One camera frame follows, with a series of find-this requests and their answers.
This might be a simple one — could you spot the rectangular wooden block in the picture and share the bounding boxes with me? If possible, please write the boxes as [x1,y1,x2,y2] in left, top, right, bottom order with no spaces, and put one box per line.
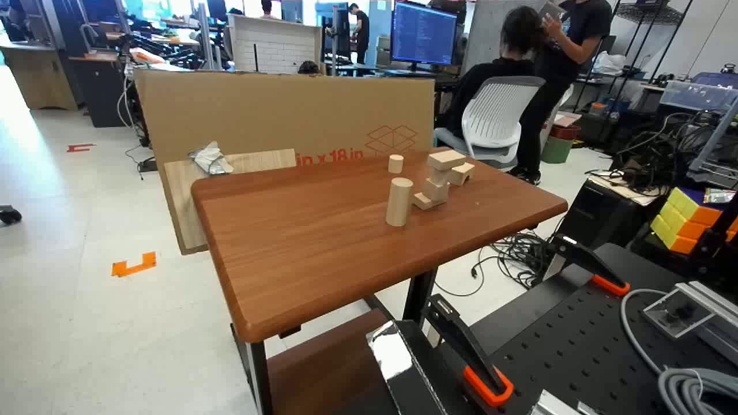
[426,148,468,173]

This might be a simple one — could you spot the small wooden wedge block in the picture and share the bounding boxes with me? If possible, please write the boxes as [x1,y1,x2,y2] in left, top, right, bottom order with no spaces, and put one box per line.
[410,188,439,212]

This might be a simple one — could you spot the upright wooden block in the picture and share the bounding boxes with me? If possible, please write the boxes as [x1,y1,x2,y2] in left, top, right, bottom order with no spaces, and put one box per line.
[423,168,454,208]

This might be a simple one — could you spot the notched wooden cube block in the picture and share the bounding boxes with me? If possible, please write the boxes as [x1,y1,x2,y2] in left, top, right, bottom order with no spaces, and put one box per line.
[449,161,478,187]

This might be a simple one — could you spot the tall wooden cylinder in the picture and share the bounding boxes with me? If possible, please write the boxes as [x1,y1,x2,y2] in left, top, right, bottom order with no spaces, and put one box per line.
[384,176,415,228]

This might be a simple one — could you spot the large cardboard box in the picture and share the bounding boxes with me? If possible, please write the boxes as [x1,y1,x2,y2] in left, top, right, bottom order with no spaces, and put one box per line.
[134,70,439,168]

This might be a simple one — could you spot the shiny metal plate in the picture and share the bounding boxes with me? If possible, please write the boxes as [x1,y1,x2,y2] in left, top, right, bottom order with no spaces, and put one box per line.
[365,321,417,384]

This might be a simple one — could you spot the white office chair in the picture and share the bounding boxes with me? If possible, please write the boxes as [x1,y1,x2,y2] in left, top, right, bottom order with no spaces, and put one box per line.
[434,73,574,173]

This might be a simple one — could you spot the large black orange clamp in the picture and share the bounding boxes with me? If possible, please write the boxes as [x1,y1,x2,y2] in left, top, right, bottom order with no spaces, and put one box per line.
[423,292,516,410]

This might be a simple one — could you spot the crumpled white plastic sheet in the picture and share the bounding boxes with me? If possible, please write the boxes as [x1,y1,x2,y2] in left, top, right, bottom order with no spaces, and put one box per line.
[190,138,236,177]

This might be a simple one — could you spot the brown wooden base board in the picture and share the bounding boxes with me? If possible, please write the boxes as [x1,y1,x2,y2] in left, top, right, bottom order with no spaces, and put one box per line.
[262,306,395,415]

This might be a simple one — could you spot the computer monitor blue screen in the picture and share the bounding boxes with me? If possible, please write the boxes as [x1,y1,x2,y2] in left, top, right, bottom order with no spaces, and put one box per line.
[388,0,461,70]

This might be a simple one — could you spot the white whiteboard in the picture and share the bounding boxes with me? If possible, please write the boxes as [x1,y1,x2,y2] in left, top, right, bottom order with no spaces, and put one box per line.
[229,12,326,76]

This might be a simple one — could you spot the light wooden panel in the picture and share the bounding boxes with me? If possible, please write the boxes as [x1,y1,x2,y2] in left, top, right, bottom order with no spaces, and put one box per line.
[161,148,299,256]

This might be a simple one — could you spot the green bin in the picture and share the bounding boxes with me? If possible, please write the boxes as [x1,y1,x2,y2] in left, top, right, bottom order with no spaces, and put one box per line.
[540,135,574,167]

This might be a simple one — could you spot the small black orange clamp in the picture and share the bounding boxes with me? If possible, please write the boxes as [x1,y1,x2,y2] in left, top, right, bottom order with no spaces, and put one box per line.
[548,232,633,300]

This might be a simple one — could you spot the standing person in black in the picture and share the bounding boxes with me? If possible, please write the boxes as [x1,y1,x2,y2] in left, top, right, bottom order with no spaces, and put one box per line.
[510,0,615,184]

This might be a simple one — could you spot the black box case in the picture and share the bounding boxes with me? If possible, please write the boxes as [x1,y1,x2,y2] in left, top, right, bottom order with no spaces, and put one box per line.
[560,180,656,250]

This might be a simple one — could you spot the black cabinet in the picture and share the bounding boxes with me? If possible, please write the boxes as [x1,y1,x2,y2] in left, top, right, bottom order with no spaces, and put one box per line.
[68,50,134,129]

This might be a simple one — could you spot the grey power outlet box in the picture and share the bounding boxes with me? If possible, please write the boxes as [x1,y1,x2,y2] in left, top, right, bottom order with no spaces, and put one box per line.
[641,278,738,365]

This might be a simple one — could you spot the light wooden cabinet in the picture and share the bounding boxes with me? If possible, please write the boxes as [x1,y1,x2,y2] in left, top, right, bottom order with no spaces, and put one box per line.
[0,43,79,111]

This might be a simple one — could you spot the black table frame legs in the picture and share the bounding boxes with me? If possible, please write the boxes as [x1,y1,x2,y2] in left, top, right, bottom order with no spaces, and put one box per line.
[229,267,439,415]

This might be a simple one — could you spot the black floor cables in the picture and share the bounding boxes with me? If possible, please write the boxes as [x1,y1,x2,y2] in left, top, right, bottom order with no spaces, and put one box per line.
[435,230,559,300]

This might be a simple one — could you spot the thin white cable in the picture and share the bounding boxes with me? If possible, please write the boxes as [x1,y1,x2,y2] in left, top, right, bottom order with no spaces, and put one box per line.
[618,286,674,375]

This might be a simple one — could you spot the grey cable bundle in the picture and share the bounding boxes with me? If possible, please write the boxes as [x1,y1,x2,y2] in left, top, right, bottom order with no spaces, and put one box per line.
[656,367,738,415]

